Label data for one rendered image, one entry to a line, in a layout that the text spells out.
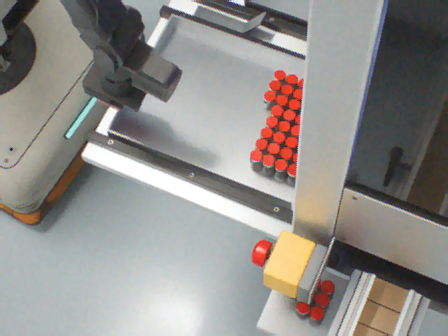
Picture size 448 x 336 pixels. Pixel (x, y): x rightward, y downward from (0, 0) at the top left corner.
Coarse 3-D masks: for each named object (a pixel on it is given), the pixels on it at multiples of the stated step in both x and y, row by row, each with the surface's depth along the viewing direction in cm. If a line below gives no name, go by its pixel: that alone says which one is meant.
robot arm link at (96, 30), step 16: (64, 0) 109; (80, 0) 107; (96, 0) 109; (112, 0) 112; (80, 16) 111; (96, 16) 110; (112, 16) 112; (128, 16) 115; (80, 32) 114; (96, 32) 112; (112, 32) 113; (128, 32) 116; (112, 48) 114; (128, 48) 117
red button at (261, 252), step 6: (264, 240) 120; (258, 246) 119; (264, 246) 118; (270, 246) 119; (252, 252) 119; (258, 252) 118; (264, 252) 118; (252, 258) 119; (258, 258) 118; (264, 258) 118; (258, 264) 119; (264, 264) 120
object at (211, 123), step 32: (192, 32) 150; (224, 32) 146; (192, 64) 147; (224, 64) 147; (256, 64) 147; (288, 64) 146; (192, 96) 145; (224, 96) 144; (256, 96) 144; (128, 128) 142; (160, 128) 142; (192, 128) 142; (224, 128) 142; (256, 128) 141; (192, 160) 139; (224, 160) 139; (256, 192) 134; (288, 192) 136
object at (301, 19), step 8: (248, 0) 149; (256, 0) 152; (264, 0) 152; (272, 0) 152; (280, 0) 152; (288, 0) 152; (296, 0) 152; (304, 0) 152; (256, 8) 150; (264, 8) 149; (272, 8) 148; (280, 8) 151; (288, 8) 151; (296, 8) 151; (304, 8) 151; (280, 16) 149; (288, 16) 147; (296, 16) 147; (304, 16) 150; (304, 24) 147
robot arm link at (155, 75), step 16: (96, 48) 116; (144, 48) 121; (112, 64) 117; (128, 64) 120; (144, 64) 121; (160, 64) 121; (144, 80) 122; (160, 80) 120; (176, 80) 124; (160, 96) 123
